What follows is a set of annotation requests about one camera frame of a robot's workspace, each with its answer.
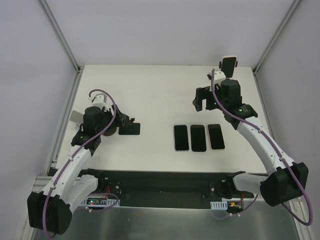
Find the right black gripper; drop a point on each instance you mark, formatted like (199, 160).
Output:
(203, 97)

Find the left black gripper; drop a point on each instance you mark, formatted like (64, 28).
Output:
(122, 120)

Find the black square base stand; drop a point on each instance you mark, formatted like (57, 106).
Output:
(135, 129)

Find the black phone white case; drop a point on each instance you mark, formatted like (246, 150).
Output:
(181, 140)

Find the pink phone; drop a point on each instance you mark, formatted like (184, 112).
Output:
(216, 137)
(228, 63)

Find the white phone stand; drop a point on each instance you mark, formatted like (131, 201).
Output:
(77, 118)

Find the round brown base stand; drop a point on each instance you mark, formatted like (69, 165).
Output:
(109, 132)

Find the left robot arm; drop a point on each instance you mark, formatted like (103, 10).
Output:
(52, 208)

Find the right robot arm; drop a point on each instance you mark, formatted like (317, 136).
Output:
(285, 180)

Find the pink phone upright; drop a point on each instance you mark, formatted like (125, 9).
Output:
(228, 63)

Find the black round clamp stand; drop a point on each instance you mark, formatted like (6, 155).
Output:
(220, 64)

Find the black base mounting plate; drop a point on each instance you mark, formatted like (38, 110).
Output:
(151, 189)

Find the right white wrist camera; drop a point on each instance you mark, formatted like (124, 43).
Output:
(216, 76)

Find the left aluminium frame post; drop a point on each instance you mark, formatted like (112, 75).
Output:
(59, 34)

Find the aluminium frame post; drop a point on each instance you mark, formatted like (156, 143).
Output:
(295, 4)
(59, 34)

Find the left white cable duct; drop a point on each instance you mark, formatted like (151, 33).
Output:
(99, 202)

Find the white cable duct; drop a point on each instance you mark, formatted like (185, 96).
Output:
(219, 205)
(99, 202)

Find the aluminium rail front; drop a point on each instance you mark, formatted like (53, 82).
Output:
(42, 181)

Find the right white cable duct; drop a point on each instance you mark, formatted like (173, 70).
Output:
(219, 205)

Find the right aluminium frame post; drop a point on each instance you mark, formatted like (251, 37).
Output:
(295, 4)

